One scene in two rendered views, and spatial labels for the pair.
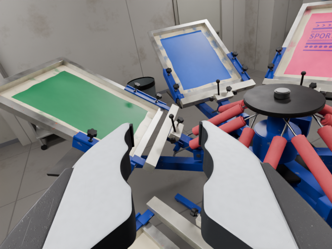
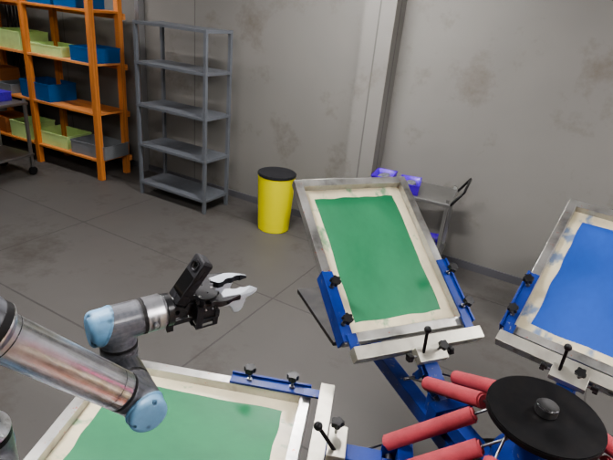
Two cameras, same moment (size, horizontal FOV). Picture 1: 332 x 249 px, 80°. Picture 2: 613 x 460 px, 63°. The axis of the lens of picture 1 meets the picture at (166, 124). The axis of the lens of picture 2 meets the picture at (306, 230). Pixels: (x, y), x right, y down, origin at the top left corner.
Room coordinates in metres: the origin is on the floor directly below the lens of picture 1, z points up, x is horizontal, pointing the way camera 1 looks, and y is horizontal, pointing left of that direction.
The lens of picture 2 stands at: (-0.49, -0.83, 2.27)
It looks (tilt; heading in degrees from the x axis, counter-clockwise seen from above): 24 degrees down; 47
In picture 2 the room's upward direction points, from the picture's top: 6 degrees clockwise
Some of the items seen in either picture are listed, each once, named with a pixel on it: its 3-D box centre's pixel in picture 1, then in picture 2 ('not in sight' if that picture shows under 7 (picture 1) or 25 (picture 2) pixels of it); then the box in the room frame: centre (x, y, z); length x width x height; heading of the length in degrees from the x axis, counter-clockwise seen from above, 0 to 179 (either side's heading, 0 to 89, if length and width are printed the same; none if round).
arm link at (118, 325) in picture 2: not in sight; (116, 324); (-0.19, 0.03, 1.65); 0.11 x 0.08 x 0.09; 175
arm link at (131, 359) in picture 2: not in sight; (122, 367); (-0.19, 0.01, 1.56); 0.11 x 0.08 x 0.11; 85
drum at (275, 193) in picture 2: not in sight; (275, 200); (2.71, 3.16, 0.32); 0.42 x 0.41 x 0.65; 109
